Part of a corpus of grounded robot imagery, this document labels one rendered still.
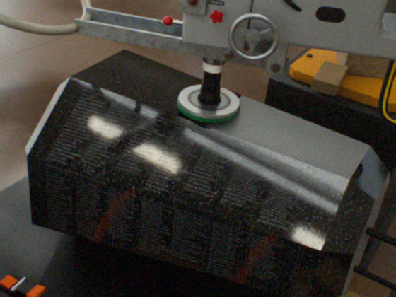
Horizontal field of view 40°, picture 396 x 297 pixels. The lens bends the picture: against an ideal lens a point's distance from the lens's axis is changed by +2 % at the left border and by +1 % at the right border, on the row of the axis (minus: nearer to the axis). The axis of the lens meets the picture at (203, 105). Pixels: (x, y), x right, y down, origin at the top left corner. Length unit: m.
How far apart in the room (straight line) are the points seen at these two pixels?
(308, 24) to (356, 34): 0.14
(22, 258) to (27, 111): 1.19
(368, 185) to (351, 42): 0.45
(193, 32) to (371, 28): 0.52
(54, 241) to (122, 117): 0.80
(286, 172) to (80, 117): 0.77
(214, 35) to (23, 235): 1.36
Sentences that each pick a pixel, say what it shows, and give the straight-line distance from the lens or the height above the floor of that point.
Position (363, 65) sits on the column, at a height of 0.83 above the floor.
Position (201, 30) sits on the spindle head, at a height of 1.16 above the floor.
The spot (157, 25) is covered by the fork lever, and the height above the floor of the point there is 1.08.
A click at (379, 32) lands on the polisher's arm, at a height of 1.23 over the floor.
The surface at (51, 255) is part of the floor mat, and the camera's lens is 2.49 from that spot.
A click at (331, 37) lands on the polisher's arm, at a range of 1.65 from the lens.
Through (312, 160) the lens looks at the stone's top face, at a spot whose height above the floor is 0.81.
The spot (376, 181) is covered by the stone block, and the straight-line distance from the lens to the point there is 1.84.
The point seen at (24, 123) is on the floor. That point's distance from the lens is 3.33.
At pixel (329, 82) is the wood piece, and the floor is 0.83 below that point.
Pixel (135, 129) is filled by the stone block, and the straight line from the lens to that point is 1.92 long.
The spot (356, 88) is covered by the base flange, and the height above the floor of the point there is 0.78.
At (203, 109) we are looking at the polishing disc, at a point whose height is 0.86.
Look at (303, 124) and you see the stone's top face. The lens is 1.94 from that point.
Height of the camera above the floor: 1.80
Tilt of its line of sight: 31 degrees down
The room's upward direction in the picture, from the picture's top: 7 degrees clockwise
